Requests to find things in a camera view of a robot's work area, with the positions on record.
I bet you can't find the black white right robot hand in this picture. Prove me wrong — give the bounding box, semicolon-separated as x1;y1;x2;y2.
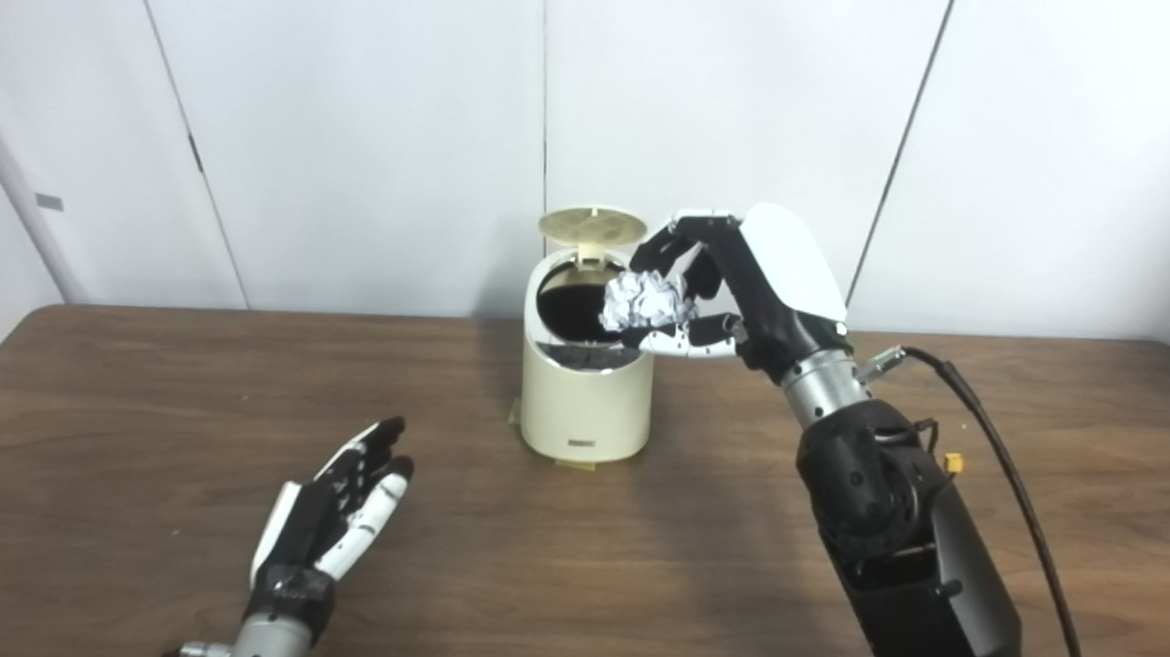
623;196;863;389

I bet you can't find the round cream bin lid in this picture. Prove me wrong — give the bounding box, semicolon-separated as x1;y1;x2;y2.
535;202;649;273

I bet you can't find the cream-colored desktop bin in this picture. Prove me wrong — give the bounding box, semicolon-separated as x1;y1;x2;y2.
516;245;662;465

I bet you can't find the white paper ball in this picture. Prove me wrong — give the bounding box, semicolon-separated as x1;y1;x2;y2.
598;266;701;337

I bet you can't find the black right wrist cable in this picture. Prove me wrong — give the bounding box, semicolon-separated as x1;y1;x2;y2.
843;343;1115;657

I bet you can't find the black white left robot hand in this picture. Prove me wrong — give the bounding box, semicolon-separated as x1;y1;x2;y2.
245;409;418;651

